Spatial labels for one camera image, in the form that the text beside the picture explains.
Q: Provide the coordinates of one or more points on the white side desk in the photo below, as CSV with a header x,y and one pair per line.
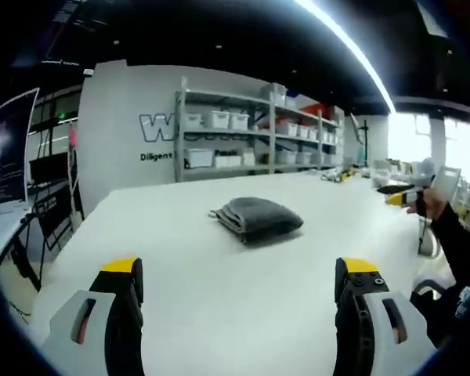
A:
x,y
2,229

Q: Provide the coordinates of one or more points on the rows of white storage bins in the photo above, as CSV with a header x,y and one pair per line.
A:
x,y
223,119

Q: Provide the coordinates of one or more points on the ceiling light strip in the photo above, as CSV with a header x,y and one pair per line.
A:
x,y
352,47

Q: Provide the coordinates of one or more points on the black upright stand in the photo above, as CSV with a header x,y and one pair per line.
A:
x,y
364,145

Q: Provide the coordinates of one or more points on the person's right hand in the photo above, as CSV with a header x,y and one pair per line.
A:
x,y
432,203

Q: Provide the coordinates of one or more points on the black metal frame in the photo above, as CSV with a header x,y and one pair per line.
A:
x,y
56,215

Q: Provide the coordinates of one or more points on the yellow and black tools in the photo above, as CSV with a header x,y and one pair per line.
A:
x,y
338,175

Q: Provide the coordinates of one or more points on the pink hanging object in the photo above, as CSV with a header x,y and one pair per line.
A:
x,y
73,138

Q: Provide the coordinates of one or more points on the large computer monitor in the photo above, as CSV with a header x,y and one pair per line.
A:
x,y
8,152

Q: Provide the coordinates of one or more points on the grey metal shelf unit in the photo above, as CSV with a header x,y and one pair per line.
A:
x,y
258,129

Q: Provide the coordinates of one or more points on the small black screen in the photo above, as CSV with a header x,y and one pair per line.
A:
x,y
49,170

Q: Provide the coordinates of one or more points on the grey towel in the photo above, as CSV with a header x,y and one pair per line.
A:
x,y
258,219

